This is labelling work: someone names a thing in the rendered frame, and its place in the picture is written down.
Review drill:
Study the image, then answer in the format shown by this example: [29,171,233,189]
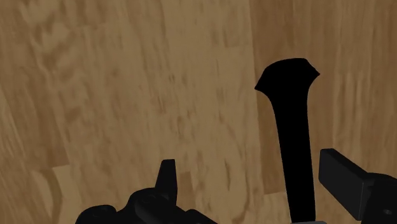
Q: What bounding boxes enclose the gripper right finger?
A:
[318,148,397,224]

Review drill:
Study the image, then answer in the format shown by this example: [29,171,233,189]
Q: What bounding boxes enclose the black long-handled kitchen tool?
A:
[254,57,321,224]

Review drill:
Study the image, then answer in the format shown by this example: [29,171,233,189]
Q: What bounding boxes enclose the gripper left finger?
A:
[74,158,218,224]

